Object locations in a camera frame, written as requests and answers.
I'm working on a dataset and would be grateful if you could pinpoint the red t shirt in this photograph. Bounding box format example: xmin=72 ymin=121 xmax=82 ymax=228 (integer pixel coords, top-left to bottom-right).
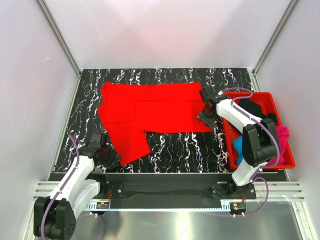
xmin=97 ymin=82 xmax=211 ymax=166

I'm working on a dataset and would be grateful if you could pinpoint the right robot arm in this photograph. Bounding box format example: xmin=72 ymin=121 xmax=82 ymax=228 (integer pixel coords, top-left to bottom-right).
xmin=197 ymin=86 xmax=280 ymax=199

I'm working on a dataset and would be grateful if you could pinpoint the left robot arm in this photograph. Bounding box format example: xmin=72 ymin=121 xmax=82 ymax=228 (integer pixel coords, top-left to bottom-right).
xmin=33 ymin=133 xmax=118 ymax=240

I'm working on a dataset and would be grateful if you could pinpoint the red plastic bin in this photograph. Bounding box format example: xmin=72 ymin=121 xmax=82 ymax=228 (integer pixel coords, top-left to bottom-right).
xmin=222 ymin=92 xmax=296 ymax=170

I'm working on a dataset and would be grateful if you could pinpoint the blue t shirt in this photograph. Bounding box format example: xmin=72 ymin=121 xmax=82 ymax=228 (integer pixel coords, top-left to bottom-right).
xmin=233 ymin=136 xmax=244 ymax=165

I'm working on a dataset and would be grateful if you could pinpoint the black t shirt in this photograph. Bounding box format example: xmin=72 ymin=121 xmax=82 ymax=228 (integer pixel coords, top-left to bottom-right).
xmin=238 ymin=98 xmax=278 ymax=124

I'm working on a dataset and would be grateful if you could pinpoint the pink t shirt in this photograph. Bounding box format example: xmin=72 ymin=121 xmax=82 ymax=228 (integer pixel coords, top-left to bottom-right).
xmin=273 ymin=124 xmax=292 ymax=169

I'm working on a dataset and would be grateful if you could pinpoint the right yellow connector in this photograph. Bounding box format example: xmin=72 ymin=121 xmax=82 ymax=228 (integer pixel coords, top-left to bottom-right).
xmin=230 ymin=202 xmax=247 ymax=211

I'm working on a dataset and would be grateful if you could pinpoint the right aluminium frame post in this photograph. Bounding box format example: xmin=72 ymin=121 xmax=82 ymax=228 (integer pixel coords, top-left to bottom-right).
xmin=252 ymin=0 xmax=300 ymax=76

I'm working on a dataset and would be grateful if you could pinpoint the aluminium frame post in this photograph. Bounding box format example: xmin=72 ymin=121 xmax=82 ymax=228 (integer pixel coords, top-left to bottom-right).
xmin=35 ymin=0 xmax=82 ymax=77
xmin=252 ymin=0 xmax=300 ymax=76

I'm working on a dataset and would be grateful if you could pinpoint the aluminium rail with cable duct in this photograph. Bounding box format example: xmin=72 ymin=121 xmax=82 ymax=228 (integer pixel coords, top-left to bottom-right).
xmin=32 ymin=181 xmax=306 ymax=213

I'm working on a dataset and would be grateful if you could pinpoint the left aluminium frame post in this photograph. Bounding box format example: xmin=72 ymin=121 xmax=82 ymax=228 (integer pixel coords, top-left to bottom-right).
xmin=35 ymin=0 xmax=82 ymax=77

